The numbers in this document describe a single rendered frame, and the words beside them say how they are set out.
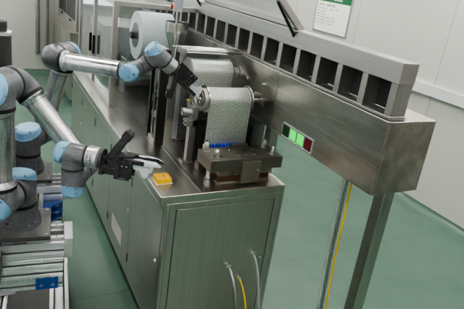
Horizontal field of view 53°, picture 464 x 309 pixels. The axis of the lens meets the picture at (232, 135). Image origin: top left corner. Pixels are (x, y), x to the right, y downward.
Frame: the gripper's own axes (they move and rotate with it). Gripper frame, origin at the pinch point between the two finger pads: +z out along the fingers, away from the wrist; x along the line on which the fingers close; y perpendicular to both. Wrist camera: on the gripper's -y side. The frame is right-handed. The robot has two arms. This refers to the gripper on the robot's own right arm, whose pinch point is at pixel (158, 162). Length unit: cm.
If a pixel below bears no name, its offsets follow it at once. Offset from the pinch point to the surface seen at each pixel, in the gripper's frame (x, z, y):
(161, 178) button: -56, -10, 24
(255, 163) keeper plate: -71, 32, 13
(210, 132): -79, 7, 3
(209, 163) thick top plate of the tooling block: -61, 11, 14
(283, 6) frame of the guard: -71, 33, -62
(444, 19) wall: -291, 175, -89
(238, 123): -87, 20, -2
